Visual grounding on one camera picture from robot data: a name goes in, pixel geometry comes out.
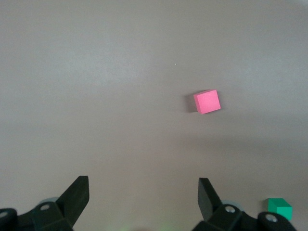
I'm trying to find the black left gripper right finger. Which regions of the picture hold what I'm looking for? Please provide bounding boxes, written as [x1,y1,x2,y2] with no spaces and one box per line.
[192,178,296,231]

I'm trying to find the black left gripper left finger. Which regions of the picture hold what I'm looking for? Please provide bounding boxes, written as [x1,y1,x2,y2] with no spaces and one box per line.
[0,175,90,231]

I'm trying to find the green foam cube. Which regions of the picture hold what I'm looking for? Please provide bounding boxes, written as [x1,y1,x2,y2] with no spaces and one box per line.
[267,198,293,221]

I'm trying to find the pink foam cube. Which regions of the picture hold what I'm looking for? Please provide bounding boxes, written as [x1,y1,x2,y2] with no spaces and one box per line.
[193,89,221,115]

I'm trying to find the brown table cover mat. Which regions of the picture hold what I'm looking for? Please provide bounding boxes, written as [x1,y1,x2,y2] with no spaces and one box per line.
[0,0,308,231]

